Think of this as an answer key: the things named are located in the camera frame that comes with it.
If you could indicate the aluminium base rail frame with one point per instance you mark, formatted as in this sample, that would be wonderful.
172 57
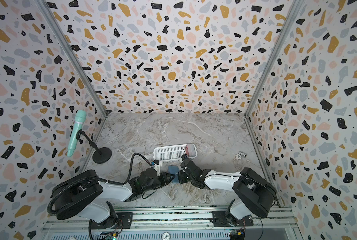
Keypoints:
199 223

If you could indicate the stack of red cards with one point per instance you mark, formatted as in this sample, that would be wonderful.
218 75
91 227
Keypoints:
190 150

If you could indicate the mint green microphone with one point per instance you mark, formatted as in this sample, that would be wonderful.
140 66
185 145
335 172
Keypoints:
79 120

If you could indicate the white plastic mesh basket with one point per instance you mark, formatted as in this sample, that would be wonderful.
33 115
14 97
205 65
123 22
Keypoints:
169 153

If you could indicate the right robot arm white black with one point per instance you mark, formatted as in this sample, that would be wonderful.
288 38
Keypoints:
255 195

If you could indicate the black microphone stand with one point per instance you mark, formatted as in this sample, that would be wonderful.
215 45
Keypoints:
101 155

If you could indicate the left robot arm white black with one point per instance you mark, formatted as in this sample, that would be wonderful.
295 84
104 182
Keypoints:
87 195

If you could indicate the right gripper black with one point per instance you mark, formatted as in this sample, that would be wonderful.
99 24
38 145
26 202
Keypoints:
185 173

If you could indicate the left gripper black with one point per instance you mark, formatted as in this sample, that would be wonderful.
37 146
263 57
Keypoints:
165 176

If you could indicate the small silver metal object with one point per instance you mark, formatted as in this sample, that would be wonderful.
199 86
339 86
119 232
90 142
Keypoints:
240 155

